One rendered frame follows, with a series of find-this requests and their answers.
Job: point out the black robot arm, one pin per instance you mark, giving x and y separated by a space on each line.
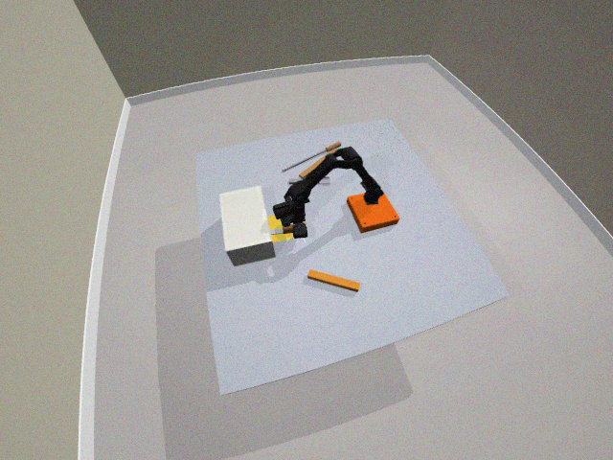
300 190

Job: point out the orange bar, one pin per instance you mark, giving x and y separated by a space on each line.
332 280

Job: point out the grey metal rod with wooden handle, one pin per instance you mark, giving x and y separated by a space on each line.
330 148

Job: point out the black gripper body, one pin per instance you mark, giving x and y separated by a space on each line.
300 231

